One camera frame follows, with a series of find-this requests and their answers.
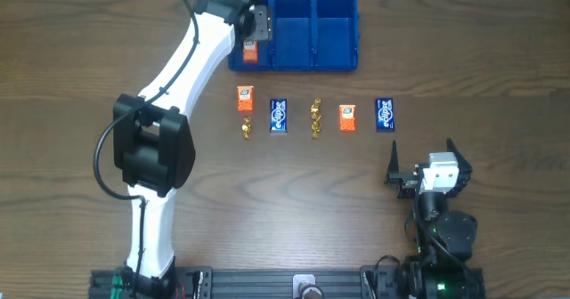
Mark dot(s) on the gold candy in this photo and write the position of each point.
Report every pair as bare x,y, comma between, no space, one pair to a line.
316,128
246,128
316,107

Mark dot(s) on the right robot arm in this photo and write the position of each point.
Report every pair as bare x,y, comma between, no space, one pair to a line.
456,234

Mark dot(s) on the blue tray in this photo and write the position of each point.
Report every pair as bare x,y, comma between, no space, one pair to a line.
334,36

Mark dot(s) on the mounting rail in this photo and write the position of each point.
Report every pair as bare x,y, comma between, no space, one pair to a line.
267,283

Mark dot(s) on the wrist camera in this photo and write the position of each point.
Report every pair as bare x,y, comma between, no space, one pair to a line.
441,170
263,23

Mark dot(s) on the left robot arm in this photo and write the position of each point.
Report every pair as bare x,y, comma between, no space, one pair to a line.
209,45

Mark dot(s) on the orange candy box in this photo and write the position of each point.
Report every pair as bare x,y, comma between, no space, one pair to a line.
245,99
250,54
347,118

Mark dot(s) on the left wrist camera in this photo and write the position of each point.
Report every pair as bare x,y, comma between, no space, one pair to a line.
263,23

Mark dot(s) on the blue candy pack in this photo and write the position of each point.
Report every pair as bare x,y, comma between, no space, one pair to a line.
278,115
385,115

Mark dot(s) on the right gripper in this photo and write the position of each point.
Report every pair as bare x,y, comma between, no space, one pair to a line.
407,183

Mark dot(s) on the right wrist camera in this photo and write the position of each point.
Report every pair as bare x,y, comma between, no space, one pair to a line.
441,170

